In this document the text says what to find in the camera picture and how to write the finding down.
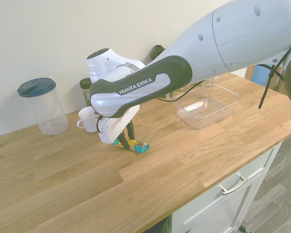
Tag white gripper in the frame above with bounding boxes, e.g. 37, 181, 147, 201
97, 104, 140, 150

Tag teal yellow protein bar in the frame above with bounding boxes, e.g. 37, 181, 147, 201
113, 137, 151, 154

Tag clear plastic rectangular container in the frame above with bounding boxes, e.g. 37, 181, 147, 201
172, 83, 242, 131

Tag white ceramic mug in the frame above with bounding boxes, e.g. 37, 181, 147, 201
76, 106, 100, 133

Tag dark lidded spice jar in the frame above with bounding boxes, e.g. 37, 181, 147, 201
79, 77, 93, 107

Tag clear pitcher blue lid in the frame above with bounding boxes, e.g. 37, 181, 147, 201
16, 77, 69, 136

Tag dark dishwasher front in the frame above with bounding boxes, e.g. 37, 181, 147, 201
157, 215, 173, 233

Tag white counter base cabinet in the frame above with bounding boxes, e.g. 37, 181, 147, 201
171, 142, 284, 233

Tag silver curved drawer handle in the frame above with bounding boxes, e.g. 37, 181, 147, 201
219, 176, 248, 196

